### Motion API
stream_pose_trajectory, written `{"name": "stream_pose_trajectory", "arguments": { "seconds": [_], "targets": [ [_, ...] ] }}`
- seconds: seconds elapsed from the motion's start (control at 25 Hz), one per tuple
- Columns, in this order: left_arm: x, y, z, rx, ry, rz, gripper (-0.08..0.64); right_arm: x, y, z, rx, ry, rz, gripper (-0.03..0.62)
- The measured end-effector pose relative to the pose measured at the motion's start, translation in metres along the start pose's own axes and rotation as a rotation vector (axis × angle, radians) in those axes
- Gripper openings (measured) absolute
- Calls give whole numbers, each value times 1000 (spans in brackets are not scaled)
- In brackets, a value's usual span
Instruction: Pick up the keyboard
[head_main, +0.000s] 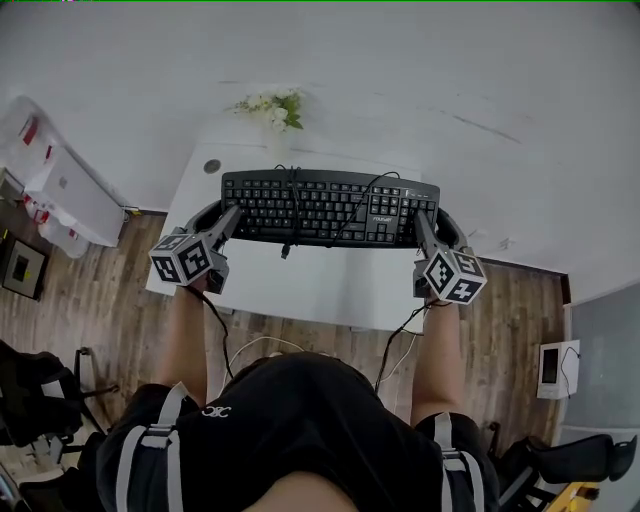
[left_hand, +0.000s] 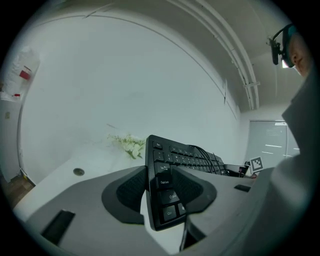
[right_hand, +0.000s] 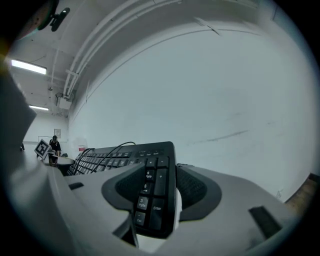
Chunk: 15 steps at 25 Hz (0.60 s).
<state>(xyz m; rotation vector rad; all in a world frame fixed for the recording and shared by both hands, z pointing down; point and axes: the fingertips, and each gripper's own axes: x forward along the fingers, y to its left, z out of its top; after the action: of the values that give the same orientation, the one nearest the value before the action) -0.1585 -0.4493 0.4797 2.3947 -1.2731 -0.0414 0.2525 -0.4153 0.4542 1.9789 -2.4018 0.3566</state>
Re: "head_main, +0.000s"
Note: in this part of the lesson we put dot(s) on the black bag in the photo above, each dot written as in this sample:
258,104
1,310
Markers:
65,480

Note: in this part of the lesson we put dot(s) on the white box cabinet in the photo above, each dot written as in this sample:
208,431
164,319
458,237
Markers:
75,195

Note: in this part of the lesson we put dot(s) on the black office chair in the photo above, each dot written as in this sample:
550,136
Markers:
40,395

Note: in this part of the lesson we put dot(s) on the round grey desk grommet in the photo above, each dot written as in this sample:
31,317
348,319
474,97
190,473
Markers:
212,165

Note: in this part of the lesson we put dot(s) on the white flower bouquet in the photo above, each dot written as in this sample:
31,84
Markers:
275,107

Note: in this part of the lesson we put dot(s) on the person's black shirt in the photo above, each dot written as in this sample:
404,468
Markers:
300,425

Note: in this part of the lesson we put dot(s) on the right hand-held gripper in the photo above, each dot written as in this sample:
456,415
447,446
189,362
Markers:
452,277

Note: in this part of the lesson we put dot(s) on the black keyboard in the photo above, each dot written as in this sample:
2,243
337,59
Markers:
330,210

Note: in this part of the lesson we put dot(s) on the black padded chair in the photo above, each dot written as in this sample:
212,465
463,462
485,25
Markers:
565,460

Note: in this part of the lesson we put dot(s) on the person's left forearm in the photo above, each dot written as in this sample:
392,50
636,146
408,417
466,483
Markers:
190,340

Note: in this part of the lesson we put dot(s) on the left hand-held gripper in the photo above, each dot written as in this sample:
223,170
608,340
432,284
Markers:
182,257

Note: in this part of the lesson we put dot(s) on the black framed box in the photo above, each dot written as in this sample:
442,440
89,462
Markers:
22,270

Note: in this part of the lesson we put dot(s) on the person's right forearm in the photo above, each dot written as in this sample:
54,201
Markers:
437,360

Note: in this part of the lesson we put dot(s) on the small clear plastic bag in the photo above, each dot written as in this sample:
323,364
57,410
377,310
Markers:
60,232

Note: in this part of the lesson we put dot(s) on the white box device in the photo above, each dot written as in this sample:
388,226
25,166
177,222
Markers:
555,370

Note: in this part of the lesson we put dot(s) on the white vase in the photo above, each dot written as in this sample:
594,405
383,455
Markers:
277,142

